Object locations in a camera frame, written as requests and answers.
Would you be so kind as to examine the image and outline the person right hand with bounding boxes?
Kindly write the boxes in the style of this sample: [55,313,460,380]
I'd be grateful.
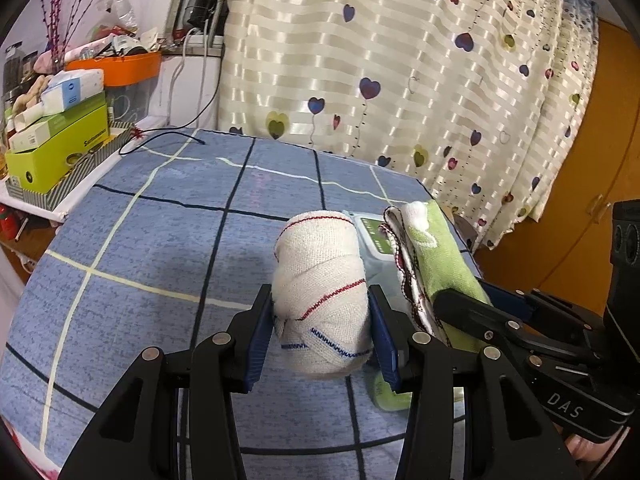
[565,434,616,463]

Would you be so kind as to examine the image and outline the lime green cardboard box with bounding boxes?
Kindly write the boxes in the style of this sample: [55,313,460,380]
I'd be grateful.
[6,104,110,193]

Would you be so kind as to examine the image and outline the black cable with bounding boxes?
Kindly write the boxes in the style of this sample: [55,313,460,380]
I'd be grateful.
[117,19,227,157]

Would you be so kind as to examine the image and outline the white bandage cloth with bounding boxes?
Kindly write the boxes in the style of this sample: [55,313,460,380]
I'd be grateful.
[271,210,373,380]

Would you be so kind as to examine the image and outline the white blue tissue box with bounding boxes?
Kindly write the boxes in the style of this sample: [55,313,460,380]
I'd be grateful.
[41,68,104,116]

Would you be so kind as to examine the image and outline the striped tray box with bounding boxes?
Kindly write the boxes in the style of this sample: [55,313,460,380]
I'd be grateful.
[6,122,136,211]

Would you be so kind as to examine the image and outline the wet wipes pack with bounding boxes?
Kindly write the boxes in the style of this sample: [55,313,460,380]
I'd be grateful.
[346,211,399,295]

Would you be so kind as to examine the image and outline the purple dried flower branches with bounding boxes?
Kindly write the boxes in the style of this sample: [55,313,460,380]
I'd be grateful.
[39,0,126,74]

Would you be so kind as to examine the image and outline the heart pattern curtain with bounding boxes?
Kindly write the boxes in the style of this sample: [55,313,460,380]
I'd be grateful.
[218,0,599,247]

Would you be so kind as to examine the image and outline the orange storage bin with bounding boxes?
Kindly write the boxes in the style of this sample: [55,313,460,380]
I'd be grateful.
[65,52,162,88]

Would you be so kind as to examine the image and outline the green plastic jar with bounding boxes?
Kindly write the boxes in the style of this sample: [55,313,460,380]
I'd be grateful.
[373,372,412,413]

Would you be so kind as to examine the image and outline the green towel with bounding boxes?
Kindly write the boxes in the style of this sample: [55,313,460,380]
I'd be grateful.
[381,200,489,353]

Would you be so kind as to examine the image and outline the wooden wardrobe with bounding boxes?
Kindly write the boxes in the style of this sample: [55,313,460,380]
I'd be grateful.
[475,22,639,313]

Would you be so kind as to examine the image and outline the white green long box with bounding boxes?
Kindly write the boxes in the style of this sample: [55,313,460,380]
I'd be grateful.
[9,92,105,153]

